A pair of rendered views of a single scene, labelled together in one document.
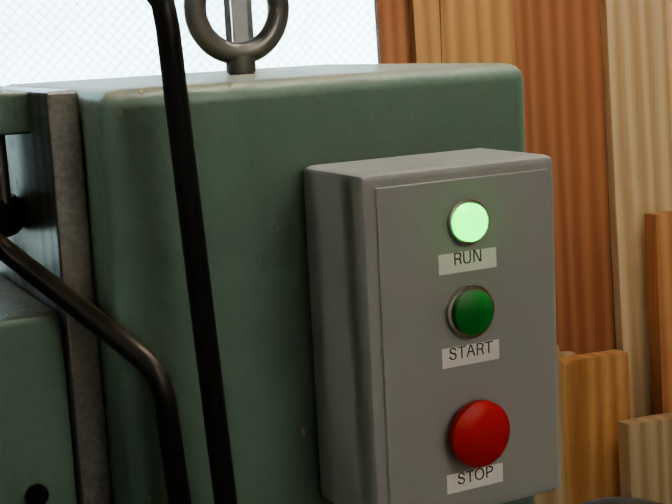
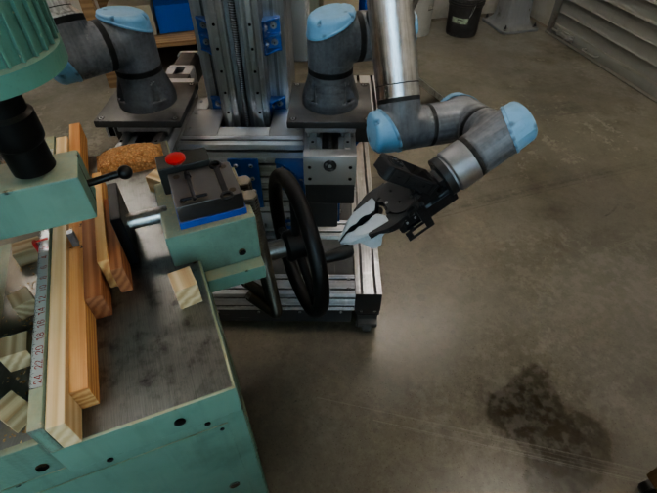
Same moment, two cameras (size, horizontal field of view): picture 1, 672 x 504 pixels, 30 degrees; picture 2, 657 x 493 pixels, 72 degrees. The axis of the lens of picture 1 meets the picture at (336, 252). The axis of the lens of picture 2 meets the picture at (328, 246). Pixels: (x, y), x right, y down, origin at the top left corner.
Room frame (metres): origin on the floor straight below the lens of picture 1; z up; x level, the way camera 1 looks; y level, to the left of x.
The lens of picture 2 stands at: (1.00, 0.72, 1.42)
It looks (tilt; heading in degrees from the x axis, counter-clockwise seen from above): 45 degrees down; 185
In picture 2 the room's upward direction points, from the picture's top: straight up
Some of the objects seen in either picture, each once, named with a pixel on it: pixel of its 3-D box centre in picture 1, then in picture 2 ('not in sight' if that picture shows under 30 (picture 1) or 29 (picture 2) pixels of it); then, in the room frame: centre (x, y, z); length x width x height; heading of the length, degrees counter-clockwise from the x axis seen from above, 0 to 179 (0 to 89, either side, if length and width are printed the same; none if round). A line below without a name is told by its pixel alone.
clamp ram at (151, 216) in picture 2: not in sight; (143, 218); (0.50, 0.39, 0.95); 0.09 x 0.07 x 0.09; 26
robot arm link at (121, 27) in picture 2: not in sight; (126, 37); (-0.10, 0.13, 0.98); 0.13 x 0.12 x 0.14; 136
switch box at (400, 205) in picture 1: (434, 331); not in sight; (0.57, -0.04, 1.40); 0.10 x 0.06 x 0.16; 116
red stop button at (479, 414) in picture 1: (480, 433); not in sight; (0.54, -0.06, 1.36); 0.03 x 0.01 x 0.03; 116
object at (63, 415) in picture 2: not in sight; (65, 250); (0.56, 0.29, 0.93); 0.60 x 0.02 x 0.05; 26
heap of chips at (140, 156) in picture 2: not in sight; (128, 155); (0.29, 0.27, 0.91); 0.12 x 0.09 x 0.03; 116
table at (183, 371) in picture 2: not in sight; (161, 252); (0.50, 0.40, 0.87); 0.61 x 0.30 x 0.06; 26
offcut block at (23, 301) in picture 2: not in sight; (23, 303); (0.58, 0.18, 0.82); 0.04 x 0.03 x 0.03; 47
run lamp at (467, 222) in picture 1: (470, 222); not in sight; (0.54, -0.06, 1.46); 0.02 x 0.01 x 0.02; 116
